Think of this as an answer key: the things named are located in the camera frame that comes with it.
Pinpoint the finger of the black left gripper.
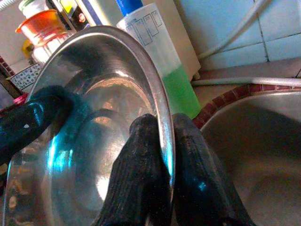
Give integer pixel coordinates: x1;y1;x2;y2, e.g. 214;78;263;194
0;85;73;167

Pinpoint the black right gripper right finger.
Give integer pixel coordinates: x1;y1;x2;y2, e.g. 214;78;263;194
173;113;257;226

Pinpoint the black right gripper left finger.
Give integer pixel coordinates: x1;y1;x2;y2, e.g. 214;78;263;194
94;113;172;226

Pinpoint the stainless steel bowl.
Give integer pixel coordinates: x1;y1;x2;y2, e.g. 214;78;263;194
2;25;176;226

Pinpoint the stainless steel sink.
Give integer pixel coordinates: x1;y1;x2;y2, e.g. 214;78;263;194
199;90;301;226

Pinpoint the green liquid bottle blue cap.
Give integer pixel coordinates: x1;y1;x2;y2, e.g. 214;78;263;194
115;0;202;120

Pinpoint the glass jar orange lid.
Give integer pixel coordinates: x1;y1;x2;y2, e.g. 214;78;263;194
15;8;76;64

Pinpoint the white lidded jar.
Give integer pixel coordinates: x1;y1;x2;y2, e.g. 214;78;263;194
18;0;50;19

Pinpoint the white water purifier appliance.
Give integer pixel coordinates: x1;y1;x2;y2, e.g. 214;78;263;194
47;0;202;80

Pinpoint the white flexible hose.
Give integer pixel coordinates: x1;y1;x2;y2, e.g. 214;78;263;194
197;0;271;61

